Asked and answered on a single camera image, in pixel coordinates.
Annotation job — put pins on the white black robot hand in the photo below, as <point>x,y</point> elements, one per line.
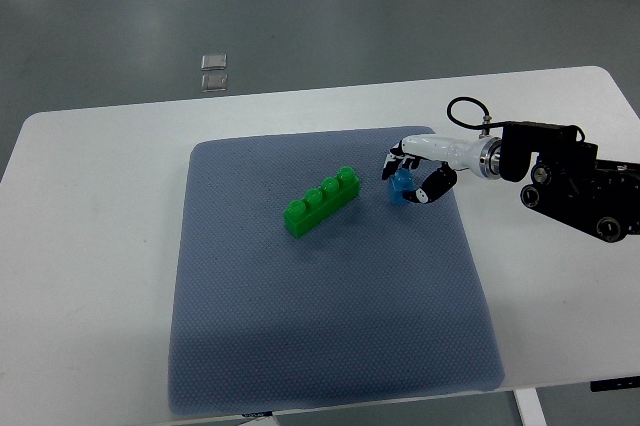
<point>481,157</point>

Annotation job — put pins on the small blue block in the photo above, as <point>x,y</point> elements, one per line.
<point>399,183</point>

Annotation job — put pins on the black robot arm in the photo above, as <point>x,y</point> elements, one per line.
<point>569,183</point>

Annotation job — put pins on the long green block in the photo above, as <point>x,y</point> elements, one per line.
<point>319,203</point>

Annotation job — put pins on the white table leg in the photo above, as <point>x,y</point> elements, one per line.
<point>529,407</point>

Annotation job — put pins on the black table control panel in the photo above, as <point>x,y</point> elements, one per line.
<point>615,384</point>

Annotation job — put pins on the upper metal floor plate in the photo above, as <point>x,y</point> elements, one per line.
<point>213,61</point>

